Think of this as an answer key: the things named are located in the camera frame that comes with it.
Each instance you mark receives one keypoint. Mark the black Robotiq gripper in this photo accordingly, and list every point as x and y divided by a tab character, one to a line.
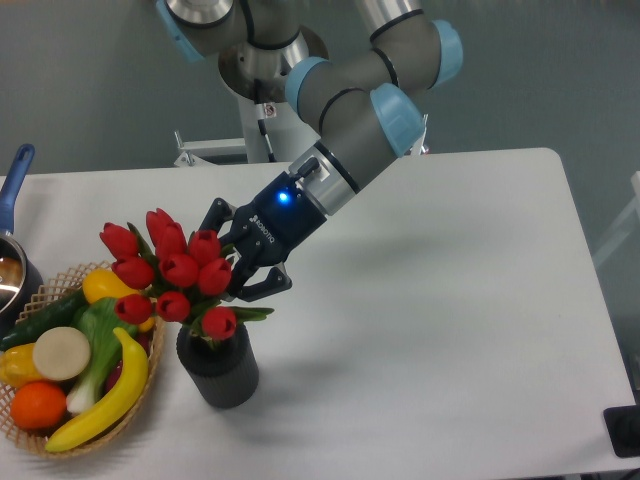
264	232

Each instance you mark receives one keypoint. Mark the red tulip bouquet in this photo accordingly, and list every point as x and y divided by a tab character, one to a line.
176	278

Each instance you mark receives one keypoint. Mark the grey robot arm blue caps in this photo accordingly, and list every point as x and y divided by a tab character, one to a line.
205	28

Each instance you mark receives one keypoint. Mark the dark grey ribbed vase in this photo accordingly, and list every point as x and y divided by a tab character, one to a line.
225	377

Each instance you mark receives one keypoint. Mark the yellow lemon toy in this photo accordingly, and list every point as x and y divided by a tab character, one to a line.
102	285

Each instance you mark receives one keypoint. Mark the green bok choy toy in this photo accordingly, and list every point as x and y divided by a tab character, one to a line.
97	323

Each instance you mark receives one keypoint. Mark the green cucumber toy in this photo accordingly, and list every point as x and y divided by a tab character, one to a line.
59	313

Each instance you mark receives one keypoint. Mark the woven wicker basket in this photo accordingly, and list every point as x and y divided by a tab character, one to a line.
61	285

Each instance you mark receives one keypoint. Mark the beige round radish slice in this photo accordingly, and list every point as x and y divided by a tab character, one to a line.
61	353

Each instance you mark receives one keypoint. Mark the yellow plastic banana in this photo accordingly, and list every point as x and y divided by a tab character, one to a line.
113	406

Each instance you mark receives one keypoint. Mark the yellow bell pepper toy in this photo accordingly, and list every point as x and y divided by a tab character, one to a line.
18	367

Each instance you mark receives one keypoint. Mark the orange plastic fruit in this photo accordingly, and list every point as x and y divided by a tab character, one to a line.
38	405

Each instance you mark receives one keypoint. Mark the black device at table edge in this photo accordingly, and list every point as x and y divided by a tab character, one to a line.
623	428

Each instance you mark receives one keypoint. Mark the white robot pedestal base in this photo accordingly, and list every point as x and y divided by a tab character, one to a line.
293	102

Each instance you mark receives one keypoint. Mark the blue handled saucepan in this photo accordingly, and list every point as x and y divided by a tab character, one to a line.
20	279

